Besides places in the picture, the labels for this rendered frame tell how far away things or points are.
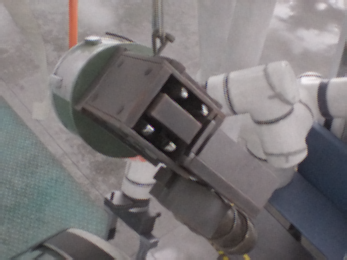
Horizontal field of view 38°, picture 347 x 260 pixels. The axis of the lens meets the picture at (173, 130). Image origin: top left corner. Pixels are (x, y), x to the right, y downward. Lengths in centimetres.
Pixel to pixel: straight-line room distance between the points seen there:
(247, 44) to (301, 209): 64
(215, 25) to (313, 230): 67
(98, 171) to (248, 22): 148
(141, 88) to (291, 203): 118
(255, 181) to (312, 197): 110
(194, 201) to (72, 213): 179
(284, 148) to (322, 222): 61
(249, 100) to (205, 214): 46
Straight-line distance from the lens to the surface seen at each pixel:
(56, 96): 68
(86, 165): 250
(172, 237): 219
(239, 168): 54
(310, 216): 160
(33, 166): 255
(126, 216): 134
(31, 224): 232
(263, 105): 97
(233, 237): 66
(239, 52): 117
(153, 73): 49
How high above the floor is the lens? 178
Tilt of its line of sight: 42 degrees down
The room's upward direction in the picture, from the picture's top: straight up
